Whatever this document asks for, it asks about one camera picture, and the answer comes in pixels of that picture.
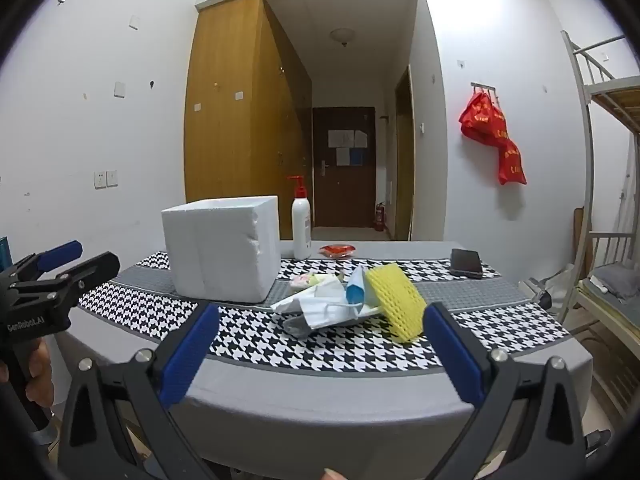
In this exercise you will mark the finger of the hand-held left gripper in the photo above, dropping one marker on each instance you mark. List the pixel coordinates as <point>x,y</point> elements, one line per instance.
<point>95,266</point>
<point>60,252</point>

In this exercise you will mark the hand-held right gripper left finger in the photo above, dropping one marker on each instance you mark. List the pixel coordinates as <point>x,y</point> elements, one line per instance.
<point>190,355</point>

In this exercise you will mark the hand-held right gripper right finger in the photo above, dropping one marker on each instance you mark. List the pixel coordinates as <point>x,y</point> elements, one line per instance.
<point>455,355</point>

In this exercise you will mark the yellow foam net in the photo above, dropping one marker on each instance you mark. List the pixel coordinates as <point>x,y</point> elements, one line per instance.
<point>395,300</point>

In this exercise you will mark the white foam box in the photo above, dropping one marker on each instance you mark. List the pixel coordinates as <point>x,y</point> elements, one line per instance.
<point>215,250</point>

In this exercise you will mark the blue and white packet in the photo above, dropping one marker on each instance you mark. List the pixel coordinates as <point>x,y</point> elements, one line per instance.
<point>356,291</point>

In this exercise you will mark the white face mask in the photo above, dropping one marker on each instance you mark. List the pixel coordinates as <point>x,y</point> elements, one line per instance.
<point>330,316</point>

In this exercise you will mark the white plastic bag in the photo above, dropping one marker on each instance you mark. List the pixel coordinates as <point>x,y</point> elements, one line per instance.
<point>315,296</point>

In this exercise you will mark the green snack packet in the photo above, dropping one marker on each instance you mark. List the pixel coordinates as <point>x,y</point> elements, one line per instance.
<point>312,281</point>

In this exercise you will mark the person's left hand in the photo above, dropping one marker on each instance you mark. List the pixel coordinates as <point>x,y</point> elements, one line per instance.
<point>43,375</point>

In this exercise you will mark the person's right hand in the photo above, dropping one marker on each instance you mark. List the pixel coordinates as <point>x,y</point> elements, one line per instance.
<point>332,475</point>

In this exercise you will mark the teal packet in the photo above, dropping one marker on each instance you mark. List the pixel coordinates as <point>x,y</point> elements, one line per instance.
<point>4,252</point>

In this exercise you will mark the houndstooth table cloth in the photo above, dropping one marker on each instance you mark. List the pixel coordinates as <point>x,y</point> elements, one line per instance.
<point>280,345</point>

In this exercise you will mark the black smartphone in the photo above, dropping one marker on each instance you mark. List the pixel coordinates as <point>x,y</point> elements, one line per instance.
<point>466,262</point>

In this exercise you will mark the red fire extinguisher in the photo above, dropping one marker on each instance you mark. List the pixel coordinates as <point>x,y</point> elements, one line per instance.
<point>380,217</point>

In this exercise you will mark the red snack packet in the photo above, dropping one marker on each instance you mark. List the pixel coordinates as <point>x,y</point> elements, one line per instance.
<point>337,251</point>

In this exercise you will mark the brown wooden board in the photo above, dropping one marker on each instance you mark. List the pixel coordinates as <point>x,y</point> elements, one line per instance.
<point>581,245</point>

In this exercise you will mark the white pump bottle red top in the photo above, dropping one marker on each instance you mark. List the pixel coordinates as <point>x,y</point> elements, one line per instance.
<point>301,230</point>

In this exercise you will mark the grey pillow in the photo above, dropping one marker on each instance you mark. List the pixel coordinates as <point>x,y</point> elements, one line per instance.
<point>615,280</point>

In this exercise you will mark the wooden wardrobe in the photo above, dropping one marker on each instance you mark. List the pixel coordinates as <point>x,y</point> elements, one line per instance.
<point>225,135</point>

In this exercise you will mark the dark brown entrance door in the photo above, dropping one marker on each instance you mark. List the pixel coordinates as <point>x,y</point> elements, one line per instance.
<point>345,190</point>

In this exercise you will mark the red plastic bag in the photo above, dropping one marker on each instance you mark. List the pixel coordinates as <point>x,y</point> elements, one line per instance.
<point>512,162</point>
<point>481,117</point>

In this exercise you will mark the wooden side door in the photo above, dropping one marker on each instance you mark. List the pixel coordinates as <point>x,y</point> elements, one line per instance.
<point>405,160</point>

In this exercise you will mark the blue paper notice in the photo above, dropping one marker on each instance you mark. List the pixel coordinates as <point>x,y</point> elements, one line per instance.
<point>357,155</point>

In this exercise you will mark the small white paper notice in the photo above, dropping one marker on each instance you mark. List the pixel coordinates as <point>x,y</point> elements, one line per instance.
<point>343,156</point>

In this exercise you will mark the metal bunk bed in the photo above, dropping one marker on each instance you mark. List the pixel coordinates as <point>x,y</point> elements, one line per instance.
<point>585,160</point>

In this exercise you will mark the narrow white paper notice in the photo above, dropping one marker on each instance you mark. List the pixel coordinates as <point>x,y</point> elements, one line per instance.
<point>361,138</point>

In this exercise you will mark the wide white paper notice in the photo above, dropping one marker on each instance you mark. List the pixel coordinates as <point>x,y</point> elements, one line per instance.
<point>341,139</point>

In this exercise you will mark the ceiling lamp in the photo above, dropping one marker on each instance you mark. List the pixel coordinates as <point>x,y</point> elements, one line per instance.
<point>342,36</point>

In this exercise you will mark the white wall socket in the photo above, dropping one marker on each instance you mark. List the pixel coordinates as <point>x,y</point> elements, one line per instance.
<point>112,178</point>
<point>100,180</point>

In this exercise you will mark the white wall plate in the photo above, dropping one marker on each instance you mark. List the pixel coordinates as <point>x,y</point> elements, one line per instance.
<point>119,89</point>
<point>134,21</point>

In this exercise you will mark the metal wall hook rack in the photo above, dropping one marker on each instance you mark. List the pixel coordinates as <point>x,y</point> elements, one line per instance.
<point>484,86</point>

